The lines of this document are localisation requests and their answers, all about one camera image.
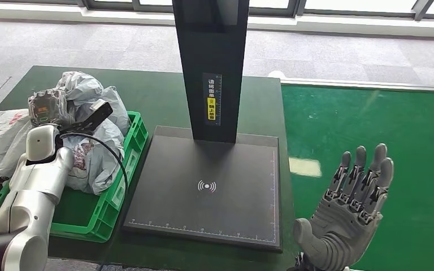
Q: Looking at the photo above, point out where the grey plastic parcel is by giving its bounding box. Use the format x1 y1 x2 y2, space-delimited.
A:
64 119 125 196

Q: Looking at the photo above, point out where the green plastic crate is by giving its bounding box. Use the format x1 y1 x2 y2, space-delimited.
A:
0 111 150 244

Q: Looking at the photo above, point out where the yellow and black label sticker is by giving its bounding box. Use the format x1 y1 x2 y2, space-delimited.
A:
202 73 223 127

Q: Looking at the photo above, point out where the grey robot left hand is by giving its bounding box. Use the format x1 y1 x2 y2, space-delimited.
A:
27 88 72 128

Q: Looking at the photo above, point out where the green conveyor belt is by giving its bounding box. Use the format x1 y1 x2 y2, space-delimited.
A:
281 79 434 271

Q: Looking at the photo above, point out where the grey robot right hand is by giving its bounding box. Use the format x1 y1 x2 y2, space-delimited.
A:
293 143 394 271

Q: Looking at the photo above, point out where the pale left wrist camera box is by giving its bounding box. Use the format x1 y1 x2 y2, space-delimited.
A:
59 99 114 136

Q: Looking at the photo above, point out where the dark window frame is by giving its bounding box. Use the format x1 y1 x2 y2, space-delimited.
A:
0 0 434 24

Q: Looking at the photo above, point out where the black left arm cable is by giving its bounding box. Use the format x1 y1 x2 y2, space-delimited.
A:
59 133 129 195

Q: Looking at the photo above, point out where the black inbound scanner machine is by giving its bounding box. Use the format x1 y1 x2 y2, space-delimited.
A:
122 0 282 253

